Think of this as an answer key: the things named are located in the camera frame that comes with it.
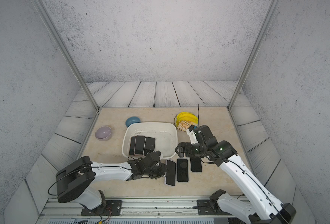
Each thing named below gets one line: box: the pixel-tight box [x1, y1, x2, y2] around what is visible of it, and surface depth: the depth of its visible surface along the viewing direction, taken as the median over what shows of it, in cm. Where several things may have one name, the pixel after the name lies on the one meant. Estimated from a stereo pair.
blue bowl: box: [125, 116, 142, 128], surface depth 110 cm
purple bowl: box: [95, 126, 112, 142], surface depth 101 cm
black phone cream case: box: [165, 159, 177, 188], surface depth 84 cm
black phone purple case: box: [142, 136, 156, 156], surface depth 98 cm
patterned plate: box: [173, 114, 198, 133], surface depth 111 cm
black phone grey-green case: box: [176, 157, 190, 183], surface depth 88 cm
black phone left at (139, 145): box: [134, 135, 146, 155], surface depth 98 cm
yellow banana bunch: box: [176, 112, 199, 127], surface depth 110 cm
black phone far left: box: [129, 136, 136, 155], surface depth 98 cm
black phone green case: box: [190, 156, 203, 173], surface depth 89 cm
